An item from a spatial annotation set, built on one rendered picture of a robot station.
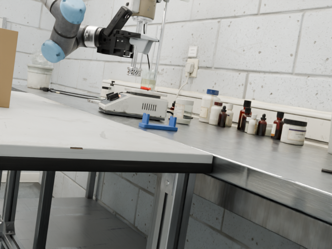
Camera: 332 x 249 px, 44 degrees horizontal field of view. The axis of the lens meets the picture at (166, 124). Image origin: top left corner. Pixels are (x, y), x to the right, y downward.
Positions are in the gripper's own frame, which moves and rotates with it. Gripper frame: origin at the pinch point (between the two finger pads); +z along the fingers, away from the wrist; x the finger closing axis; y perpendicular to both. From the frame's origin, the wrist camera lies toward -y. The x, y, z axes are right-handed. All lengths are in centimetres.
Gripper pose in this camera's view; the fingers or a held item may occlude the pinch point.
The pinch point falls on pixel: (155, 38)
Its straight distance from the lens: 132.5
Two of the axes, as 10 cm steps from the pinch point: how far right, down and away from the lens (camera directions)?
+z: 9.1, 1.8, -3.7
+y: -1.6, 9.8, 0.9
